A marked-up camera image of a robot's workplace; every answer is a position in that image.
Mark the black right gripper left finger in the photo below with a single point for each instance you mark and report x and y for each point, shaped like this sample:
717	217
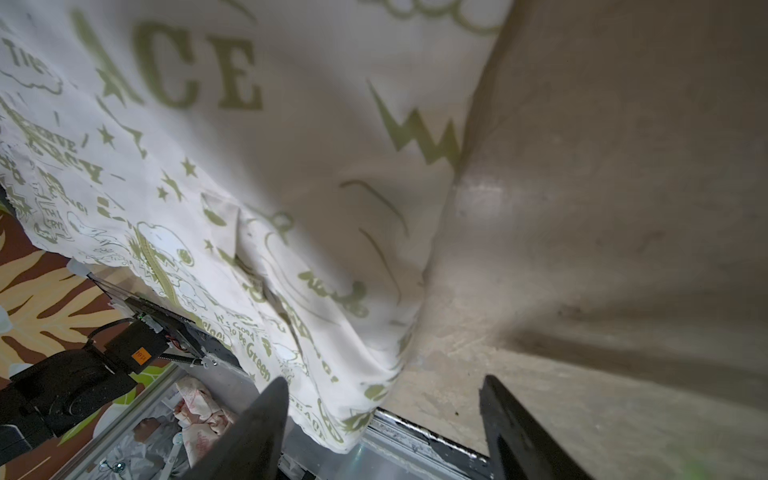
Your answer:
252	447

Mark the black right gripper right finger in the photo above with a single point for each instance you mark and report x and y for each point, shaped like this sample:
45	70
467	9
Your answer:
519	447

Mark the white green printed jacket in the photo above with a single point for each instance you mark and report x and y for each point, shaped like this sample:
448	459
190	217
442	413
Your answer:
277	169

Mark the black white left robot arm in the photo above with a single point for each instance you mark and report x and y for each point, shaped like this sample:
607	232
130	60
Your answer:
50	398

